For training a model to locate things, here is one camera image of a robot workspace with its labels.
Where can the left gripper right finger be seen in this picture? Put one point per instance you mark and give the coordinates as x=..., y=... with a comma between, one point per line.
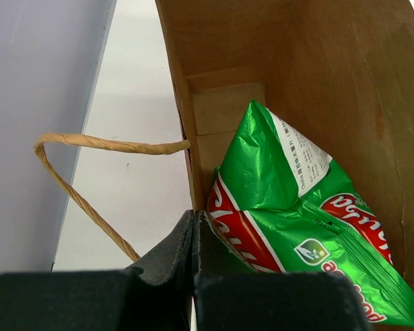
x=229, y=296

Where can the green white chips bag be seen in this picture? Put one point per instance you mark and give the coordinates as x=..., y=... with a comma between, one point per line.
x=282, y=204

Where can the red brown paper bag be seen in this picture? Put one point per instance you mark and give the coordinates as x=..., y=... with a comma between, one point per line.
x=341, y=72

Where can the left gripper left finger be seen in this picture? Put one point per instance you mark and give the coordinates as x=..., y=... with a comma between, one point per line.
x=153, y=293

